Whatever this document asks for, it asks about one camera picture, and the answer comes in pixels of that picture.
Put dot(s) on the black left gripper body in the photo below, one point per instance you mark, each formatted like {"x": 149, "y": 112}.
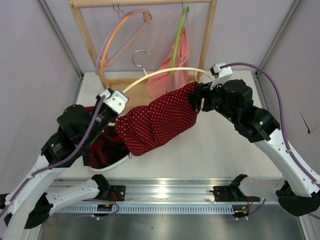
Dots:
{"x": 105, "y": 116}

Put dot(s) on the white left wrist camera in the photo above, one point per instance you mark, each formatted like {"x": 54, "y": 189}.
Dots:
{"x": 115, "y": 100}

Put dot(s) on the red polka dot skirt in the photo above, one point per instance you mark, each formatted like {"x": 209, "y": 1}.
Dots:
{"x": 147, "y": 127}

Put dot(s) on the green hanger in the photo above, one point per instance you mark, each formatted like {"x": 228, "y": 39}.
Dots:
{"x": 182, "y": 23}

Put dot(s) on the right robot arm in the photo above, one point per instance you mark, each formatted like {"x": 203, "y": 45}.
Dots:
{"x": 298, "y": 192}

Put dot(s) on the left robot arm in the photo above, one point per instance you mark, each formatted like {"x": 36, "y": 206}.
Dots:
{"x": 30, "y": 204}

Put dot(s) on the white slotted cable duct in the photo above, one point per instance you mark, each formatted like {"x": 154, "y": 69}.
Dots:
{"x": 121, "y": 208}

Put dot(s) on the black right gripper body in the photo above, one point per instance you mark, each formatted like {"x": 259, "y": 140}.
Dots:
{"x": 200, "y": 97}

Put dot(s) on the red plaid garment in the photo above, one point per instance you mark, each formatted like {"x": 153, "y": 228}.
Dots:
{"x": 106, "y": 150}

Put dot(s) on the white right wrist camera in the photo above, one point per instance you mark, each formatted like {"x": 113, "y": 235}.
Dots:
{"x": 221, "y": 74}

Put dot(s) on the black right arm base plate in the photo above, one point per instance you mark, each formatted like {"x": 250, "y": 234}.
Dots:
{"x": 223, "y": 193}

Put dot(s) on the cream hanger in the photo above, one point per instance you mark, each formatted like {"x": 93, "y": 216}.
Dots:
{"x": 127, "y": 93}

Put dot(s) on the pink pleated skirt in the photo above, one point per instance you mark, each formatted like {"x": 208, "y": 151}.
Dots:
{"x": 163, "y": 83}

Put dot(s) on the aluminium mounting rail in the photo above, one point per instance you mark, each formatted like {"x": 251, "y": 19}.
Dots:
{"x": 189, "y": 190}

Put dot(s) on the orange hanger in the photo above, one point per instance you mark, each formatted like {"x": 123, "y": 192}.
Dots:
{"x": 125, "y": 33}

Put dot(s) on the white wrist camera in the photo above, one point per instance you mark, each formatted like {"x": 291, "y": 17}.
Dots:
{"x": 221, "y": 74}
{"x": 115, "y": 100}

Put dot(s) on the purple hanger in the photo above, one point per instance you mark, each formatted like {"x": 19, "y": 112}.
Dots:
{"x": 102, "y": 60}

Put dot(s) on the white plastic basket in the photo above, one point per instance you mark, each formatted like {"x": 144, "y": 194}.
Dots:
{"x": 119, "y": 162}

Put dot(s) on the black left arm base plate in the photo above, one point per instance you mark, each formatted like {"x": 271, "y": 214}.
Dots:
{"x": 114, "y": 193}

